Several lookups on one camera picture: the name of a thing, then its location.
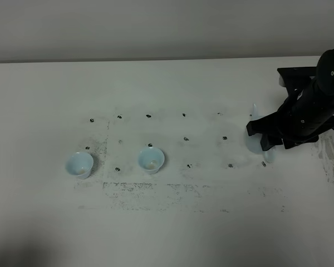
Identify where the blue porcelain teacup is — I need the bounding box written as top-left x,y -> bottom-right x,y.
65,152 -> 94,179
137,147 -> 165,175

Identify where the light blue porcelain teapot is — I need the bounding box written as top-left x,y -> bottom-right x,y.
244,103 -> 276,163

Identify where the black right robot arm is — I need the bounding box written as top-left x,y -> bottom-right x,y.
246,49 -> 334,151

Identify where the right blue porcelain teacup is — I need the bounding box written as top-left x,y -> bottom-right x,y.
137,147 -> 165,175

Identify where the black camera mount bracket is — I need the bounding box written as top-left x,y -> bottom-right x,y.
277,67 -> 316,96

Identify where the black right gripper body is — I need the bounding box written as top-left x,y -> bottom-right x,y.
277,80 -> 334,149

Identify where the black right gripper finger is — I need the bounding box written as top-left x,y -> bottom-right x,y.
246,112 -> 280,136
261,133 -> 283,151

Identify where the left blue porcelain teacup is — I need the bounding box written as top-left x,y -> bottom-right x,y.
65,152 -> 94,179

